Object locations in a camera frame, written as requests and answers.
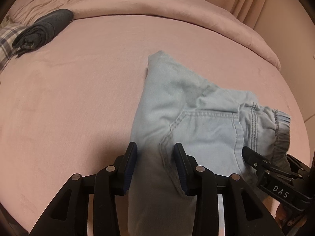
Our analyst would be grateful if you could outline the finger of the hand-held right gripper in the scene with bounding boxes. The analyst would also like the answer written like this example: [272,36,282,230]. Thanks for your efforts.
[242,146,291,178]
[286,154,310,175]

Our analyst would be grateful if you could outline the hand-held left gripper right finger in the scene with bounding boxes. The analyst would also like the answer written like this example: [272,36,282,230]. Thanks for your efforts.
[173,143,286,236]

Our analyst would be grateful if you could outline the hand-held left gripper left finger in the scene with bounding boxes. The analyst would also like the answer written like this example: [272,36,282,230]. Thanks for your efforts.
[29,142,138,236]

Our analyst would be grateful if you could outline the light blue denim pants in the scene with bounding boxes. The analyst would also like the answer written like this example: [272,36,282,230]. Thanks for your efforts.
[128,50,292,236]

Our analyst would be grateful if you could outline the dark grey folded pants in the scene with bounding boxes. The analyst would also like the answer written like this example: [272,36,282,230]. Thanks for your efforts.
[12,9,74,56]

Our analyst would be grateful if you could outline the bed with pink sheet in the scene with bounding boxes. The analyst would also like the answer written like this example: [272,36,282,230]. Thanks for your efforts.
[0,12,310,236]

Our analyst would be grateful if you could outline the pink curtain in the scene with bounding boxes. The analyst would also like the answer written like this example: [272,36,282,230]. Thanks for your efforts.
[204,0,278,30]

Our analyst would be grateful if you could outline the pink comforter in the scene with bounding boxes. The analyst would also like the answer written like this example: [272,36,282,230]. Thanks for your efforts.
[7,0,281,67]

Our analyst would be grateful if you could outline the plaid checked cloth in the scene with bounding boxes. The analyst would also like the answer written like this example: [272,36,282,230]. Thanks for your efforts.
[0,22,27,72]

